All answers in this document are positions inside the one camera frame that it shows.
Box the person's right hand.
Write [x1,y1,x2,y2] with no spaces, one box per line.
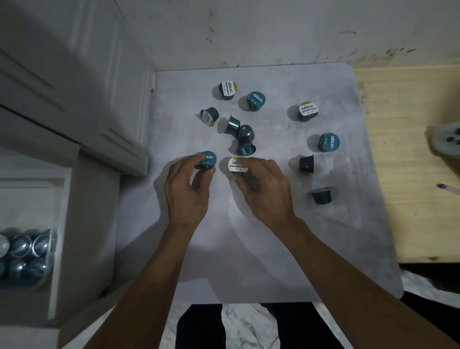
[230,157,299,231]

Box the pile of blue capsules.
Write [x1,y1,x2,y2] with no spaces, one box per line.
[0,233,54,285]

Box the person's left forearm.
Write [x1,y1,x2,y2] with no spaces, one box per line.
[84,220,202,349]

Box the person's right forearm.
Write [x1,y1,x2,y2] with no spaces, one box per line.
[269,216,460,349]

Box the white lid coffee capsule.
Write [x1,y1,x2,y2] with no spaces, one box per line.
[228,157,250,177]
[298,101,320,122]
[218,81,241,101]
[199,107,220,127]

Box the blue pen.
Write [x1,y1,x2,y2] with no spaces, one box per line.
[436,183,460,198]

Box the light wooden table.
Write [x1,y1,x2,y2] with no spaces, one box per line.
[354,65,460,265]

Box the white shelf unit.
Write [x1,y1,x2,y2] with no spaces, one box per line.
[0,147,121,328]

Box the person's left hand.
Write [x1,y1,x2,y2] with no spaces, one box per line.
[163,154,217,229]

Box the white round socket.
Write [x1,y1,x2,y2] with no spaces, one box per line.
[431,122,460,161]

